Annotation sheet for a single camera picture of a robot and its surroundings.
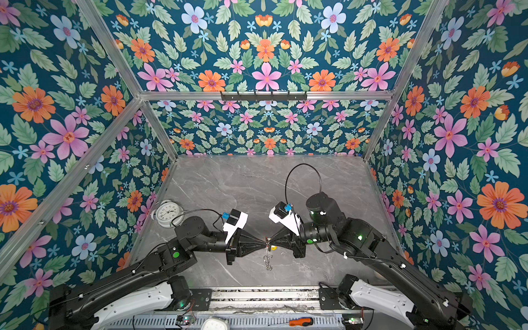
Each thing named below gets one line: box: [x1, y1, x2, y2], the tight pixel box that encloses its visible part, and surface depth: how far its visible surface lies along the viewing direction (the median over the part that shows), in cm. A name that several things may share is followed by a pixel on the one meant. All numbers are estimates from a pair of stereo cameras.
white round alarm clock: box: [150, 199, 185, 228], surface depth 95 cm
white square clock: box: [200, 317, 231, 330], surface depth 68 cm
